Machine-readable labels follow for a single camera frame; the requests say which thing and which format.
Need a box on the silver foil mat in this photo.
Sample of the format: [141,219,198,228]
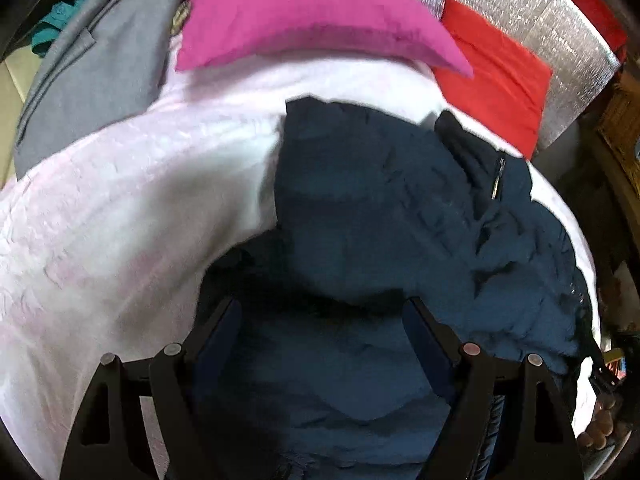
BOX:
[419,0,622,152]

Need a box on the teal garment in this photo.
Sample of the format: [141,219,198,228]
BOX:
[27,0,82,57]

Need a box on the red hanging cloth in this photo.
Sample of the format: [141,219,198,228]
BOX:
[559,0,629,52]

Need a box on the navy blue jacket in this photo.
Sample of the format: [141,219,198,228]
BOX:
[192,97,601,480]

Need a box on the red pillow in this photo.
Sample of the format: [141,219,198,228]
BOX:
[432,0,554,162]

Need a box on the grey garment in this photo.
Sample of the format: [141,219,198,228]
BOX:
[14,0,189,179]

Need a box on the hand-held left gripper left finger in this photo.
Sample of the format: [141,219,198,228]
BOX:
[60,296,244,480]

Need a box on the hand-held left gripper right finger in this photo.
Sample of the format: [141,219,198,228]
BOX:
[401,296,586,480]

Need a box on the white pink blanket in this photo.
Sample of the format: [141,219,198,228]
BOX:
[0,55,603,480]

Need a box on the magenta pillow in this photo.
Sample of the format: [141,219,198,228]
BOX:
[175,0,475,79]

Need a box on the person's right hand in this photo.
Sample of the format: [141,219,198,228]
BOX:
[576,404,617,452]

